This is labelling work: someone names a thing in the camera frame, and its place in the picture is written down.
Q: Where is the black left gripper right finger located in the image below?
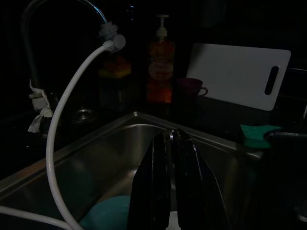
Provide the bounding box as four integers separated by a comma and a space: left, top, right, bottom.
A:
172, 131, 231, 230

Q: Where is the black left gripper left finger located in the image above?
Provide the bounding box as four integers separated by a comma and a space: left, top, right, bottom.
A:
127, 133, 173, 230

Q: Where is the teal bowl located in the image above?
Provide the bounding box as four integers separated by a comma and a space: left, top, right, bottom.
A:
79, 195, 131, 230

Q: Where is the stainless steel sink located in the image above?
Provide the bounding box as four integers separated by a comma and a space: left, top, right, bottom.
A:
0, 111, 267, 230

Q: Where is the green scouring sponge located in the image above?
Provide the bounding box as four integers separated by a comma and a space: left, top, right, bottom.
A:
240, 124, 283, 149

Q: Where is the black pot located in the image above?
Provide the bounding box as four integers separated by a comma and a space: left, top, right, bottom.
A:
260, 130, 307, 230

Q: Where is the clear glass cup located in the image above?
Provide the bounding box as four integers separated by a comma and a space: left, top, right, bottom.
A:
69, 94, 99, 125

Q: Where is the purple cup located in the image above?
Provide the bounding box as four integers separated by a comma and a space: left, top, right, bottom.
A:
176, 78, 209, 103

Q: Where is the orange soap pump bottle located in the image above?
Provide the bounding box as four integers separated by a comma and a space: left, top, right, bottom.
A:
146, 14, 176, 104

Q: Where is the yellow sponge in holder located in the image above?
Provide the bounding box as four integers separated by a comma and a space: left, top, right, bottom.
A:
98, 56, 132, 110

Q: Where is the white plastic cutting board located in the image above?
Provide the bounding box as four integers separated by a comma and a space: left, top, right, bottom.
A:
186, 43, 292, 112

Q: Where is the white rag on faucet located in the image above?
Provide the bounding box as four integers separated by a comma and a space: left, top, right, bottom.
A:
27, 80, 53, 133

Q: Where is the silver gooseneck faucet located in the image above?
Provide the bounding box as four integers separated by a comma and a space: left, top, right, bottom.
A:
21, 0, 106, 89

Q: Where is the white flexible hose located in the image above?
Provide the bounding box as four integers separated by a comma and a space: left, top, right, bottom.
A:
0, 44, 113, 230

